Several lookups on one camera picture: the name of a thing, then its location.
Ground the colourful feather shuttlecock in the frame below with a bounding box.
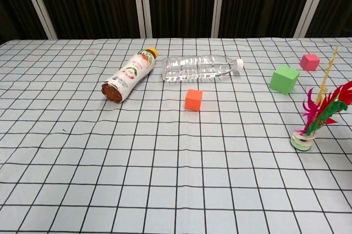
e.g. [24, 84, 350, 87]
[290, 46, 352, 153]

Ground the white checked tablecloth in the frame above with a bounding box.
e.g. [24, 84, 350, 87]
[0, 36, 352, 234]

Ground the tea bottle with yellow cap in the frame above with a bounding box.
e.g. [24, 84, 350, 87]
[101, 47, 160, 105]

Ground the clear plastic water bottle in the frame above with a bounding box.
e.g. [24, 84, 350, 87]
[161, 55, 245, 83]

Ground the orange foam cube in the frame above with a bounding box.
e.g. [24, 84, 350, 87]
[184, 89, 204, 112]

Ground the white partition frame post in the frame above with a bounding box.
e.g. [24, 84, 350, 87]
[211, 0, 227, 38]
[131, 0, 153, 39]
[18, 0, 58, 40]
[294, 0, 331, 38]

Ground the green foam cube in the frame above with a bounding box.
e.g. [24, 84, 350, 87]
[269, 64, 301, 96]

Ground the pink foam cube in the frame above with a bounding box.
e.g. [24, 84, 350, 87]
[300, 54, 321, 71]

